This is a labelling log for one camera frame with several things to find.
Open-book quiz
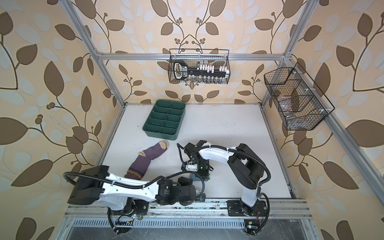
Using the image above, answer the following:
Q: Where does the black socket set holder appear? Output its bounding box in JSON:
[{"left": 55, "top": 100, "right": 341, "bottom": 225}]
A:
[{"left": 171, "top": 60, "right": 231, "bottom": 80}]

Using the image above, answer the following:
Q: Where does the green divided plastic tray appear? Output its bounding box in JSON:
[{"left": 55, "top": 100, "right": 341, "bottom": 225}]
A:
[{"left": 142, "top": 100, "right": 186, "bottom": 141}]

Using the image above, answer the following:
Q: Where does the purple sock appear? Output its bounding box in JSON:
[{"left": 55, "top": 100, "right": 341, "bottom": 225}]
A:
[{"left": 124, "top": 140, "right": 169, "bottom": 180}]

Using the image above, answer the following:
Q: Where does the right wire basket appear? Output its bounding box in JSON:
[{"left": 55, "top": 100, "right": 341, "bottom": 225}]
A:
[{"left": 264, "top": 63, "right": 335, "bottom": 131}]

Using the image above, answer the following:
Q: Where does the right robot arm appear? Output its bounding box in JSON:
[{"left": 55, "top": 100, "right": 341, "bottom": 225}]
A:
[{"left": 177, "top": 140, "right": 271, "bottom": 236}]

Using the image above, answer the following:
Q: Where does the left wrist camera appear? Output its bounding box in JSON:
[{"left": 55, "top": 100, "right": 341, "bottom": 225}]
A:
[{"left": 195, "top": 194, "right": 206, "bottom": 203}]

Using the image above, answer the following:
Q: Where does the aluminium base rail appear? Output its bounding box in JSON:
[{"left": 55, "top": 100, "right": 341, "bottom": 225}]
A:
[{"left": 65, "top": 199, "right": 313, "bottom": 229}]

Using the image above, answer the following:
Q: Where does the blue orange striped sock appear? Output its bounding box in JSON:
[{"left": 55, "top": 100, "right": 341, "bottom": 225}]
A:
[{"left": 190, "top": 173, "right": 202, "bottom": 182}]

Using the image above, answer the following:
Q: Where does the back wire basket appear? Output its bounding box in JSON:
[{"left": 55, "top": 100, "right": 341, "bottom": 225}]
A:
[{"left": 168, "top": 48, "right": 231, "bottom": 85}]

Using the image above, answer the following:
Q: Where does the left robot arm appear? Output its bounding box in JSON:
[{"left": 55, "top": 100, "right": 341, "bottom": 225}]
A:
[{"left": 63, "top": 165, "right": 206, "bottom": 235}]

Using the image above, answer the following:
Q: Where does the wire basket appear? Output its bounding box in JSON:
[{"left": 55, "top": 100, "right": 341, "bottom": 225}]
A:
[
  {"left": 168, "top": 48, "right": 231, "bottom": 85},
  {"left": 264, "top": 63, "right": 335, "bottom": 131}
]

